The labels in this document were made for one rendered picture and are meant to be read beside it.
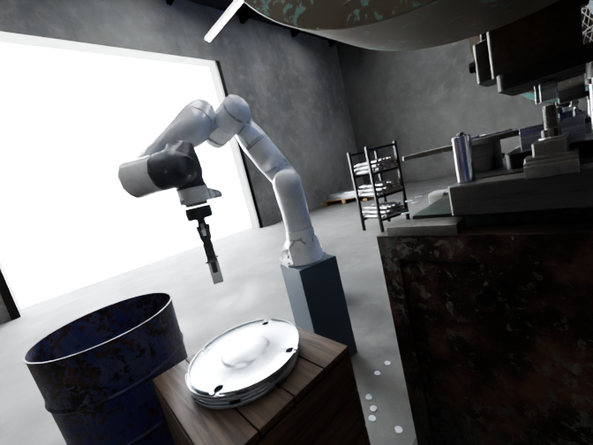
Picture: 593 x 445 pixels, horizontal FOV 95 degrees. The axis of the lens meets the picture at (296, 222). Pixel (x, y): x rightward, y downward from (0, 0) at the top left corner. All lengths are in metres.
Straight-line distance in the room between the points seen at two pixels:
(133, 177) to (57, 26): 4.72
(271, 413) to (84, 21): 5.39
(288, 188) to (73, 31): 4.75
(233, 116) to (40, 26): 4.51
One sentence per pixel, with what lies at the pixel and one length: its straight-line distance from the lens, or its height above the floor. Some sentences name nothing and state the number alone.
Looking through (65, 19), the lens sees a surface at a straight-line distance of 5.51.
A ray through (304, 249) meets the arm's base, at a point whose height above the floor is 0.51.
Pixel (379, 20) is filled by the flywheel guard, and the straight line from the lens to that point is 0.39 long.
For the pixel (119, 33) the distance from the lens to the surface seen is 5.62.
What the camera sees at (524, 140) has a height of 0.76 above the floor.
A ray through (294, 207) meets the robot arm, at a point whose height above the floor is 0.69.
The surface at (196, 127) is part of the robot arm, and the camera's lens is 0.92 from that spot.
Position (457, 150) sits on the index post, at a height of 0.77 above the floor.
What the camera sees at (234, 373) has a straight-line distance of 0.74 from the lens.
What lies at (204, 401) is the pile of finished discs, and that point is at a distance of 0.76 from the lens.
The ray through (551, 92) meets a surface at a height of 0.84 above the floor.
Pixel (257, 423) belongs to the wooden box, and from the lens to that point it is 0.66.
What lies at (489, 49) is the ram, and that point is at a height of 0.95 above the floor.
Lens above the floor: 0.79
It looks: 9 degrees down
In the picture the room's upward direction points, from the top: 14 degrees counter-clockwise
